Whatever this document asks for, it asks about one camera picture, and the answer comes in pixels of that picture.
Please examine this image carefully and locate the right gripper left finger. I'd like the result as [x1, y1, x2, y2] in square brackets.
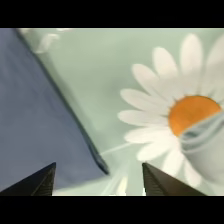
[0, 162, 57, 197]

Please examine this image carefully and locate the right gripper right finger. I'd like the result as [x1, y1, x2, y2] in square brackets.
[141, 162, 206, 197]

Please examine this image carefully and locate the pale green garment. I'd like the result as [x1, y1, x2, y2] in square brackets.
[179, 109, 224, 186]

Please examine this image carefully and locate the blue garment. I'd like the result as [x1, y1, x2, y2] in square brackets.
[0, 28, 110, 193]

